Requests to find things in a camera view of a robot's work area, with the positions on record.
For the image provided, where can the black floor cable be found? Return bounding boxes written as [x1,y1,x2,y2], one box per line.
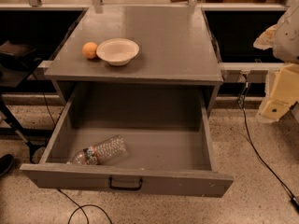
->
[237,73,299,209]
[57,189,114,224]

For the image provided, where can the black floor cable right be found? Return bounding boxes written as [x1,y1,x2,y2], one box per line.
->
[237,73,299,209]

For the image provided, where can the metal frame rail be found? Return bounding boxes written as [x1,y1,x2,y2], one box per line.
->
[220,63,283,83]

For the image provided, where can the clear plastic water bottle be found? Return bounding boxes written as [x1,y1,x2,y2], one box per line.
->
[70,135,126,165]

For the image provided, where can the black floor cable front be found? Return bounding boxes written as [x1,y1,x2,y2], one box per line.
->
[57,189,114,224]

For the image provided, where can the white bowl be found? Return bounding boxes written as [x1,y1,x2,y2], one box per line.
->
[96,38,139,66]

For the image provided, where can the black drawer handle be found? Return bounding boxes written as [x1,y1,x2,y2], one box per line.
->
[108,177,143,191]

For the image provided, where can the black chair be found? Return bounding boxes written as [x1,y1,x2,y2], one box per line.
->
[0,40,43,163]

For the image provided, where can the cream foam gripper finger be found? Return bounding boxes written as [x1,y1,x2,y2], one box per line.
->
[253,25,276,50]
[256,63,299,123]

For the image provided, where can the open grey drawer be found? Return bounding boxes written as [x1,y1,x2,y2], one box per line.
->
[21,83,234,197]

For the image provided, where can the orange fruit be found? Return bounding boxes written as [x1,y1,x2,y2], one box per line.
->
[82,42,98,59]

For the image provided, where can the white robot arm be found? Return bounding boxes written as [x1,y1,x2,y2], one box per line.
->
[253,0,299,123]

